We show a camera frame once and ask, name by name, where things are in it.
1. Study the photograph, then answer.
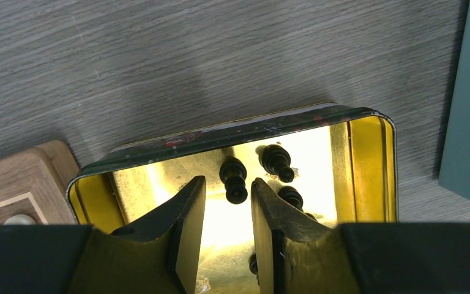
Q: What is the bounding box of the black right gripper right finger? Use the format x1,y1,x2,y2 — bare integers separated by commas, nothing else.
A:
251,178,361,293

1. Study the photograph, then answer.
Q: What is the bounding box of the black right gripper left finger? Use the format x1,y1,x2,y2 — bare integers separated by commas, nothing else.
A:
67,176,206,293

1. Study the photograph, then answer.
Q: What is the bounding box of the yellow metal tray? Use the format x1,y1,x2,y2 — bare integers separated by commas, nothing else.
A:
67,102,398,293

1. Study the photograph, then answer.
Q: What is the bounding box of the black chess piece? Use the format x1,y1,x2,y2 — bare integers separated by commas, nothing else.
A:
277,186,317,221
219,157,248,205
259,145,295,183

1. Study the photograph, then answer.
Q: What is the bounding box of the wooden chess board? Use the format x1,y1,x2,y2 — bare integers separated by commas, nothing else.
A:
0,140,78,225

